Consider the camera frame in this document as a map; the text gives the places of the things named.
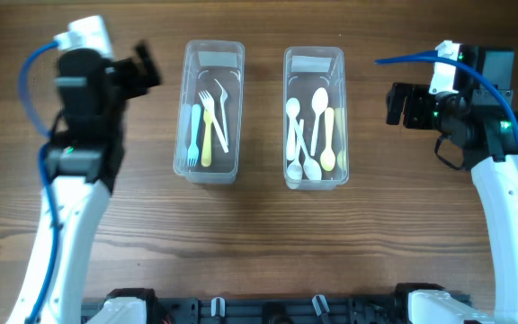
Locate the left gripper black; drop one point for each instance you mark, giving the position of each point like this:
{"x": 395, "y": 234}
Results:
{"x": 137, "y": 84}

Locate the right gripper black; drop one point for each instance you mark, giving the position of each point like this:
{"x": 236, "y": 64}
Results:
{"x": 416, "y": 94}

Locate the white fork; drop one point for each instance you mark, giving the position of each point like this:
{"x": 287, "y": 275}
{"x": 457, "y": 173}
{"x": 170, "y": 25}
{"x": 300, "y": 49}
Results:
{"x": 223, "y": 99}
{"x": 193, "y": 150}
{"x": 209, "y": 105}

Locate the yellow plastic fork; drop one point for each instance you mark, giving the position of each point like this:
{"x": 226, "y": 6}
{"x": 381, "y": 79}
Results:
{"x": 206, "y": 155}

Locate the white spoon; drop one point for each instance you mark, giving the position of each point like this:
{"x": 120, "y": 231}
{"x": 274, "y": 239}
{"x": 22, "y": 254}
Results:
{"x": 295, "y": 170}
{"x": 292, "y": 109}
{"x": 319, "y": 104}
{"x": 310, "y": 166}

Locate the yellow plastic spoon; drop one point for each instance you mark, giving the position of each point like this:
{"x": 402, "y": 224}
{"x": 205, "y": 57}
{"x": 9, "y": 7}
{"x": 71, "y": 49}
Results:
{"x": 327, "y": 157}

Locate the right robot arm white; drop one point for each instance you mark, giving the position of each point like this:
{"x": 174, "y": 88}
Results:
{"x": 489, "y": 144}

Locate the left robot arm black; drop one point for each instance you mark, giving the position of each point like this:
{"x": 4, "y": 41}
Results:
{"x": 78, "y": 166}

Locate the clear container, left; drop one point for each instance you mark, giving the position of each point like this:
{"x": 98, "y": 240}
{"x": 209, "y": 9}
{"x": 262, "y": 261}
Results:
{"x": 205, "y": 60}

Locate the clear container,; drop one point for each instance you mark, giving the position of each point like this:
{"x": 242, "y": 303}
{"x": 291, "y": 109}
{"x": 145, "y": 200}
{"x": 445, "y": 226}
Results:
{"x": 306, "y": 68}
{"x": 205, "y": 60}

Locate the clear container, right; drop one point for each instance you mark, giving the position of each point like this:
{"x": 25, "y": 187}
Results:
{"x": 306, "y": 68}

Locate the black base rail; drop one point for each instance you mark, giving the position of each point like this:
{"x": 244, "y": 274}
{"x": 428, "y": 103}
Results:
{"x": 358, "y": 309}

